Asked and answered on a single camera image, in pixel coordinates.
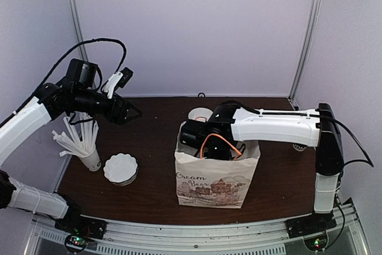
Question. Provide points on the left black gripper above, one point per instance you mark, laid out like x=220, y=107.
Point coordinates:
x=119, y=117

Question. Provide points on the white paper takeout bag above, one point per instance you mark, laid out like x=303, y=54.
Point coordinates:
x=212, y=183

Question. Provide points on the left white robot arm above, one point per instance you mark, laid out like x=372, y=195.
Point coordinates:
x=73, y=96

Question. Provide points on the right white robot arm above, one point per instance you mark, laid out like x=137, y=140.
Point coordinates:
x=232, y=122

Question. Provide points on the bundle of wrapped straws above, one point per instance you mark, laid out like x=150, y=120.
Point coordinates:
x=80, y=136

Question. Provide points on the white fluted dish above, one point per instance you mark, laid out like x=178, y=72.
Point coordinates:
x=121, y=169

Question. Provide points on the white cup holding straws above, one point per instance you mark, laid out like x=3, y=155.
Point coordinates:
x=90, y=158

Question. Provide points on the white ceramic bowl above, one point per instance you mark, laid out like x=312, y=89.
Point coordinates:
x=201, y=114

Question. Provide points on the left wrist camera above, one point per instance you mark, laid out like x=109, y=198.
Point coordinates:
x=117, y=80

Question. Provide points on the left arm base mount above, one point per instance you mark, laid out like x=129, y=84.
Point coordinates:
x=84, y=227

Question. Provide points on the aluminium front rail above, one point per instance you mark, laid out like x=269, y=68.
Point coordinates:
x=267, y=237

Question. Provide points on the left aluminium frame post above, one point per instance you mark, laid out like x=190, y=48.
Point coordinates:
x=75, y=21

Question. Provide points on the aluminium frame post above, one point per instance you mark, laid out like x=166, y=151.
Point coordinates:
x=75, y=21
x=307, y=42

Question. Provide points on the right aluminium frame post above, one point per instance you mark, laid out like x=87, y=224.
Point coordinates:
x=307, y=42

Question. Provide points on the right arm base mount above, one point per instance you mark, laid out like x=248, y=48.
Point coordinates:
x=311, y=224

